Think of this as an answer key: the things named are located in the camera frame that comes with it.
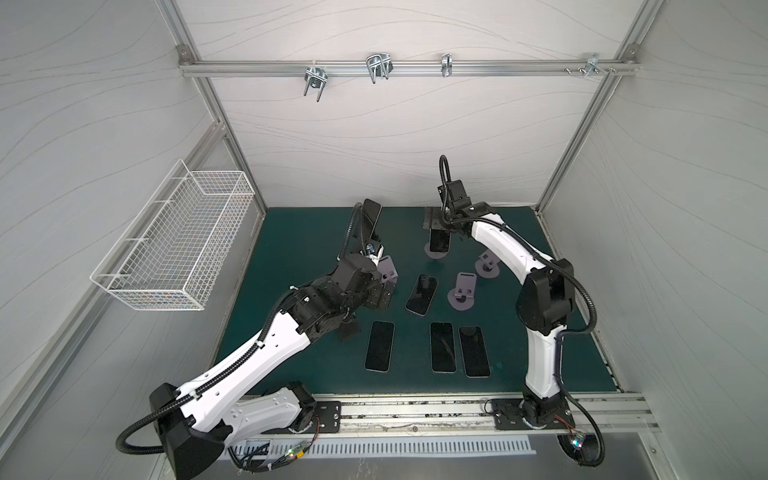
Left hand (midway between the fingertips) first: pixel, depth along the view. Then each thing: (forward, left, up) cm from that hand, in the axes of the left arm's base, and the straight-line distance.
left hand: (378, 272), depth 73 cm
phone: (-9, 0, -27) cm, 29 cm away
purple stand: (+4, -25, -20) cm, 32 cm away
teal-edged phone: (-11, -18, -22) cm, 30 cm away
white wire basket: (-1, +48, +7) cm, 49 cm away
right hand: (+27, -19, -5) cm, 33 cm away
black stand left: (-6, +10, -23) cm, 26 cm away
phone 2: (+24, -19, -17) cm, 35 cm away
